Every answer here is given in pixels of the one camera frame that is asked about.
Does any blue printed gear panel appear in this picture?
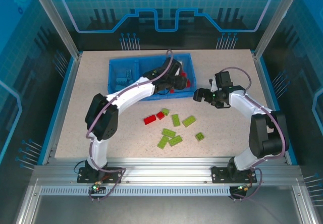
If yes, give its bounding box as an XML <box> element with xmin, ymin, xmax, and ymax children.
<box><xmin>41</xmin><ymin>0</ymin><xmax>281</xmax><ymax>52</ymax></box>

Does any blue printed side panel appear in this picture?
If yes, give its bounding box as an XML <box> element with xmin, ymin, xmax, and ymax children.
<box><xmin>0</xmin><ymin>0</ymin><xmax>74</xmax><ymax>172</ymax></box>
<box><xmin>262</xmin><ymin>0</ymin><xmax>323</xmax><ymax>179</ymax></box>

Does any small connector board with LED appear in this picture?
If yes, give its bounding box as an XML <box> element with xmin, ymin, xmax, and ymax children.
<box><xmin>88</xmin><ymin>182</ymin><xmax>105</xmax><ymax>194</ymax></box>
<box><xmin>231</xmin><ymin>183</ymin><xmax>254</xmax><ymax>194</ymax></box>

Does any grey metal panel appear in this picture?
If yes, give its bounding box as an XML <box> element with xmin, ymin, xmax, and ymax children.
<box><xmin>32</xmin><ymin>196</ymin><xmax>303</xmax><ymax>224</ymax></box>

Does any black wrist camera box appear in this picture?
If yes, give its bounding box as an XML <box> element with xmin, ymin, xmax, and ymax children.
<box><xmin>163</xmin><ymin>57</ymin><xmax>183</xmax><ymax>77</ymax></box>
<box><xmin>213</xmin><ymin>70</ymin><xmax>234</xmax><ymax>91</ymax></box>

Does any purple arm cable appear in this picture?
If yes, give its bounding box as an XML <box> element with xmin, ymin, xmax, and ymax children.
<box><xmin>85</xmin><ymin>49</ymin><xmax>175</xmax><ymax>202</ymax></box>
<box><xmin>221</xmin><ymin>67</ymin><xmax>289</xmax><ymax>202</ymax></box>

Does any aluminium side rail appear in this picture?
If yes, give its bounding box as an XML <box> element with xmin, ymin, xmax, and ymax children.
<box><xmin>41</xmin><ymin>52</ymin><xmax>83</xmax><ymax>165</ymax></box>
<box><xmin>252</xmin><ymin>48</ymin><xmax>298</xmax><ymax>165</ymax></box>

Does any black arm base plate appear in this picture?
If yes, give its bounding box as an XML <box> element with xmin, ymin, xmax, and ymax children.
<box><xmin>77</xmin><ymin>167</ymin><xmax>124</xmax><ymax>184</ymax></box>
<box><xmin>211</xmin><ymin>165</ymin><xmax>258</xmax><ymax>184</ymax></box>

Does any aluminium frame rail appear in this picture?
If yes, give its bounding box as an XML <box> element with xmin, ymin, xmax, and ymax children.
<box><xmin>32</xmin><ymin>157</ymin><xmax>302</xmax><ymax>187</ymax></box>

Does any aluminium frame post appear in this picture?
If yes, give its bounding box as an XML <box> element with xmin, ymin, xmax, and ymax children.
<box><xmin>27</xmin><ymin>0</ymin><xmax>83</xmax><ymax>60</ymax></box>
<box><xmin>253</xmin><ymin>0</ymin><xmax>296</xmax><ymax>60</ymax></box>

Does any slotted aluminium cable duct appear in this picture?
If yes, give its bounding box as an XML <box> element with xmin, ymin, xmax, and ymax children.
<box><xmin>39</xmin><ymin>186</ymin><xmax>232</xmax><ymax>197</ymax></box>

